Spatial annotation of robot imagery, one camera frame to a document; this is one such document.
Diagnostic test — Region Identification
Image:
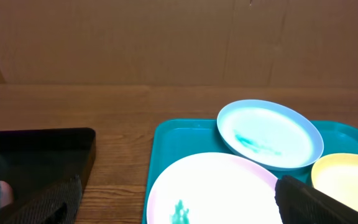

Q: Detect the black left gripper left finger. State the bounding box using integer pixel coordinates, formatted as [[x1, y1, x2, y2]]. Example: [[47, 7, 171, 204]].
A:
[[4, 175, 83, 224]]

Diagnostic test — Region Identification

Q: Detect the pink white plate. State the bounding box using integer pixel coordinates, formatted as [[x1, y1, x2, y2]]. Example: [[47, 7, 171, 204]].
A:
[[146, 152, 282, 224]]

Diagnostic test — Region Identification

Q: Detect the yellow plate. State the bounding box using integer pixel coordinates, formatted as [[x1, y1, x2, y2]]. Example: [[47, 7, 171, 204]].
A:
[[311, 153, 358, 212]]

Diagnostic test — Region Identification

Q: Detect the teal plastic tray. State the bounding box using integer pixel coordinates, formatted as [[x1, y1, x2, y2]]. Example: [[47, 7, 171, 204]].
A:
[[144, 119, 358, 208]]

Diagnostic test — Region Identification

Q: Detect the light blue plate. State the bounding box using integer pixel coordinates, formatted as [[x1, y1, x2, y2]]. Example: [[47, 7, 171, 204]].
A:
[[216, 100, 324, 171]]

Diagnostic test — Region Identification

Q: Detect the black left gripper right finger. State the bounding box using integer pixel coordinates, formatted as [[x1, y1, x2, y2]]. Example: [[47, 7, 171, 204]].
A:
[[275, 175, 358, 224]]

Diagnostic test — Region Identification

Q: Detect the black plastic tray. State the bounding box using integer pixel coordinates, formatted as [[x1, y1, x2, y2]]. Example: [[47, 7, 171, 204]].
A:
[[0, 127, 97, 224]]

